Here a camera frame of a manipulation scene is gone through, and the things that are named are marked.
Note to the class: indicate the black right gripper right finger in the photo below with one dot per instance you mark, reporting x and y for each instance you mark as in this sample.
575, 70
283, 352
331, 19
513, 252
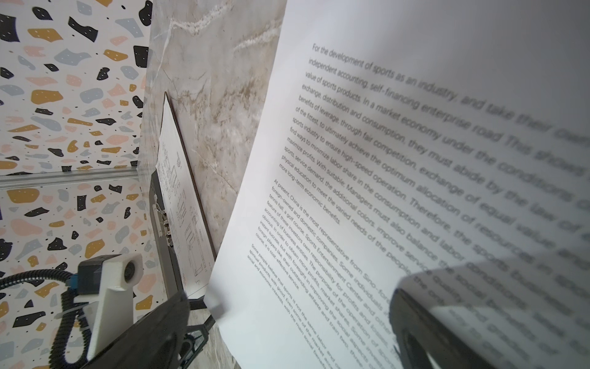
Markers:
423, 341

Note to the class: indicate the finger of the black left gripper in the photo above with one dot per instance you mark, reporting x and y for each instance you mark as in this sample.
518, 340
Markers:
195, 339

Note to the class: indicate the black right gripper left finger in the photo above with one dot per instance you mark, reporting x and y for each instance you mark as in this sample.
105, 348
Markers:
153, 342

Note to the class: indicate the white drawing paper sheet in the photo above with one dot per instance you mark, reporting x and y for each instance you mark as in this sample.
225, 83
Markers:
182, 207

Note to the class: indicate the white text paper sheet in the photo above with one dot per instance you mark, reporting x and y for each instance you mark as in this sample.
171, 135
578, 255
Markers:
434, 148

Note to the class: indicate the silver folder clip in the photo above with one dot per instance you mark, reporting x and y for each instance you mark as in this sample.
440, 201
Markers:
162, 223

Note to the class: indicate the aluminium corner post left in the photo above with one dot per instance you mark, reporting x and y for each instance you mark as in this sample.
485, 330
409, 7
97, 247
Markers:
53, 178

